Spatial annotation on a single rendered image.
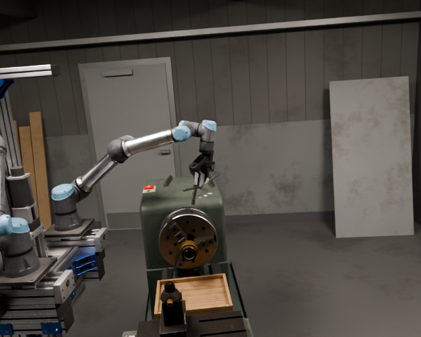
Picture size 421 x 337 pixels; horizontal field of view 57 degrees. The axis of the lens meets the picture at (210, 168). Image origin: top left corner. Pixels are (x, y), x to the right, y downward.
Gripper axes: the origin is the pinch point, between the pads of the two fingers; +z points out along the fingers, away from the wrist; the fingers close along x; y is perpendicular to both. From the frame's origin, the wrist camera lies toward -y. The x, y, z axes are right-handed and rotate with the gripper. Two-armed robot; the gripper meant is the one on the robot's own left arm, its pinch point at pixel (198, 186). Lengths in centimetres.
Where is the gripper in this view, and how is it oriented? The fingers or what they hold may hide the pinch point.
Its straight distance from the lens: 207.9
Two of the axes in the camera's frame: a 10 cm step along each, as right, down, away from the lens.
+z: -1.4, 9.7, 2.2
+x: -8.2, -2.3, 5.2
